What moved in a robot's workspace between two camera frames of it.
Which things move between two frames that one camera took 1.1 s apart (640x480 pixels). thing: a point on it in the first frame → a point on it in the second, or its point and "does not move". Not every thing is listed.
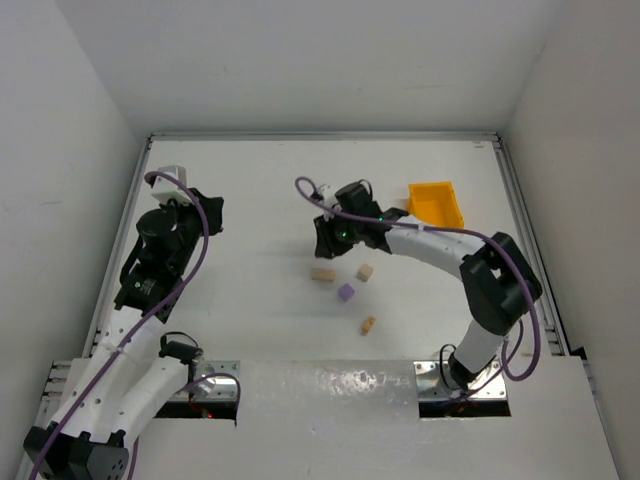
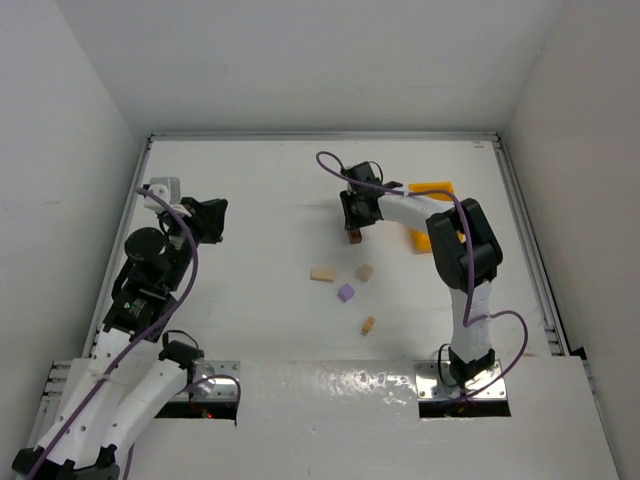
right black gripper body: (327, 240) → (356, 215)
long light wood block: (324, 274) does not move
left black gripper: (209, 212) does not move
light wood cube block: (365, 272) does not move
